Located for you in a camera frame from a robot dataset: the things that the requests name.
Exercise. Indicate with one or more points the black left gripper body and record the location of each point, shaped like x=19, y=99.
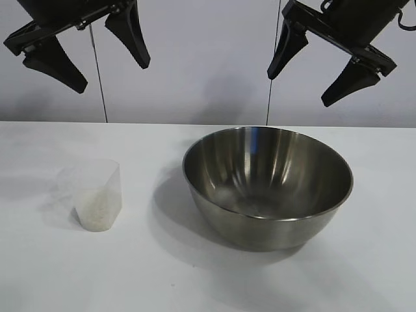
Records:
x=65, y=13

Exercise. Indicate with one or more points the clear plastic measuring cup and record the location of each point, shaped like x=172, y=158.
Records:
x=97, y=182

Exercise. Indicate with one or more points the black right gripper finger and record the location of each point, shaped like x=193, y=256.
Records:
x=287, y=48
x=351, y=84

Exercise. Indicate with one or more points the thin black vertical line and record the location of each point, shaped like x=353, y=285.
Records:
x=268, y=104
x=99, y=78

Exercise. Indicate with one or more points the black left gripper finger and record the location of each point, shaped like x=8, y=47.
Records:
x=55, y=65
x=130, y=35

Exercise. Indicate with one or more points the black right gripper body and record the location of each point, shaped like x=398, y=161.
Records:
x=351, y=19

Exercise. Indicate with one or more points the stainless steel mixing bowl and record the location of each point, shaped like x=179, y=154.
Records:
x=266, y=182

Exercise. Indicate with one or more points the white rice grains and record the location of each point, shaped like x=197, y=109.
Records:
x=99, y=211

